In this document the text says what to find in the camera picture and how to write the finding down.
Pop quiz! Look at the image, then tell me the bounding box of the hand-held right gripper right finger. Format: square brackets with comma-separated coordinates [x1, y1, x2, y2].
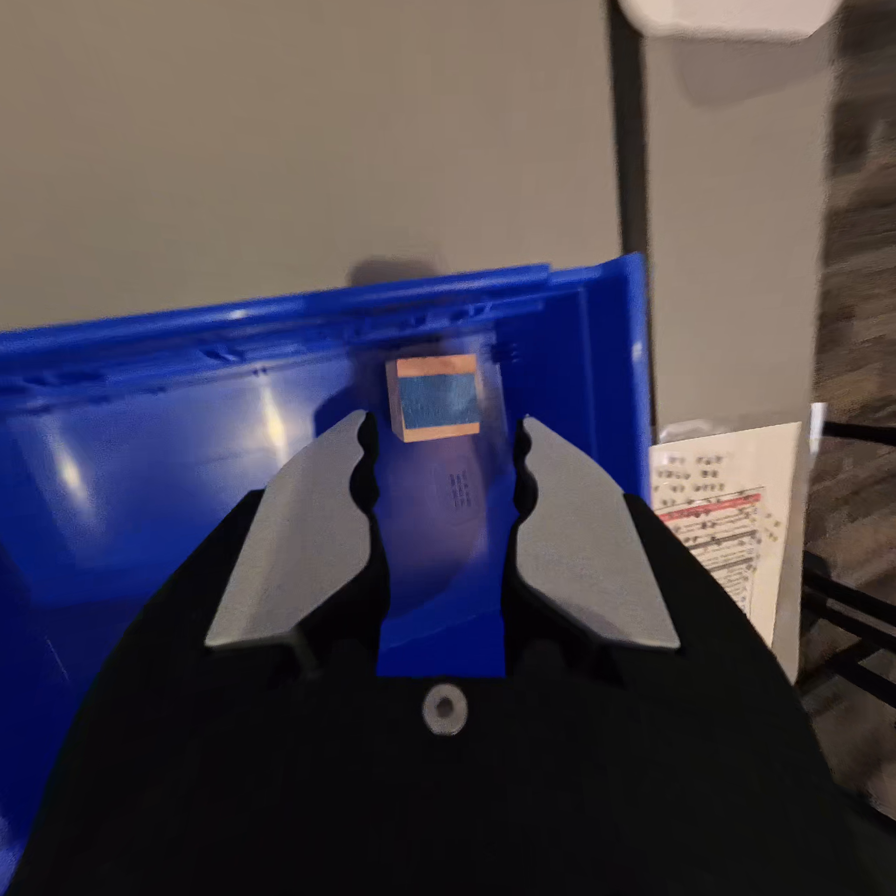
[504, 416, 681, 679]

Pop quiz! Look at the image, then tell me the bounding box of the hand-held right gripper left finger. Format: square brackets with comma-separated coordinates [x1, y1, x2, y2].
[204, 410, 392, 679]

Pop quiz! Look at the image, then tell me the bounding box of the blue plastic bin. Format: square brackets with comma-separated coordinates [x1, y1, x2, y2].
[0, 252, 655, 876]

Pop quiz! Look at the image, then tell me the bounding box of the blue-marked wooden block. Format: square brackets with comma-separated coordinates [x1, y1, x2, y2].
[385, 354, 482, 444]

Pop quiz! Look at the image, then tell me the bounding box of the printed paper sheet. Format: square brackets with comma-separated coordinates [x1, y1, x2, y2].
[649, 419, 804, 686]

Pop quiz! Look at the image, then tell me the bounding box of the black table panel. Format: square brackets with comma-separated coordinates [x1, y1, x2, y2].
[606, 0, 656, 429]

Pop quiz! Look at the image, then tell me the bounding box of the white tray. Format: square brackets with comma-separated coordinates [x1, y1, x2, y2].
[616, 0, 844, 44]

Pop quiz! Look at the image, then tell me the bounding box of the black metal chair frame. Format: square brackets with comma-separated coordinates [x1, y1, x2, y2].
[798, 419, 896, 704]

